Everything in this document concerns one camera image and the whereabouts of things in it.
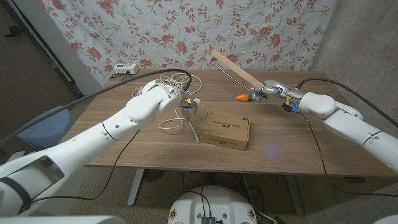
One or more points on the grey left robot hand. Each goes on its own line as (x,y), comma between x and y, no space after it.
(189,109)

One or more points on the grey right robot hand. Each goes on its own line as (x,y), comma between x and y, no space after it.
(280,87)

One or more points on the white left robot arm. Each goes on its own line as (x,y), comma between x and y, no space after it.
(93,140)

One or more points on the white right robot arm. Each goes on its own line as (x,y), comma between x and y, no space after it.
(351,124)

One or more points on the orange toy carrot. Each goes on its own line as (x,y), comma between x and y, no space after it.
(242,98)

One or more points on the brown cardboard box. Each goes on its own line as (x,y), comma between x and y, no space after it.
(224,127)

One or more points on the white power strip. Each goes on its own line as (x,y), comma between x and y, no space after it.
(126,68)

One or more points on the metal table leg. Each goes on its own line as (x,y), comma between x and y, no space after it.
(136,186)
(294,196)

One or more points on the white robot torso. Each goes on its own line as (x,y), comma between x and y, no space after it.
(211,202)

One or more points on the floral backdrop cloth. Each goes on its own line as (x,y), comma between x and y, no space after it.
(155,18)

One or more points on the blue padded stool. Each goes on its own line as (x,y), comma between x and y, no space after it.
(40,130)

